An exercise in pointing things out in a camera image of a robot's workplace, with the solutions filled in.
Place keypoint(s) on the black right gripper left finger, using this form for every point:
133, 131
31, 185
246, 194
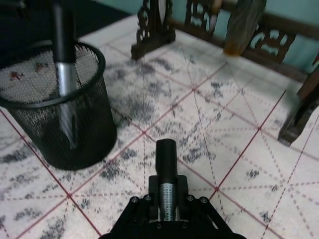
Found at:
139, 211

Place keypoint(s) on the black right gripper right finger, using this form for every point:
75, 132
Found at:
197, 211

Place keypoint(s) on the black and silver pen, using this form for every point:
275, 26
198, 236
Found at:
166, 169
63, 49

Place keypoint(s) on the white gridded calligraphy felt mat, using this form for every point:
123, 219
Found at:
199, 124

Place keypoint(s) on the dark carved wooden brush rack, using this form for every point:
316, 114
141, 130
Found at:
154, 32

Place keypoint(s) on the large grey-brown hanging brush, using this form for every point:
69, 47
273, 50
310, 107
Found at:
244, 27

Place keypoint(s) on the white-tipped hanging brush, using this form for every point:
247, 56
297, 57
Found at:
162, 11

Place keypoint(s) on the black table cloth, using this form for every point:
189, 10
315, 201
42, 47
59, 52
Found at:
25, 22

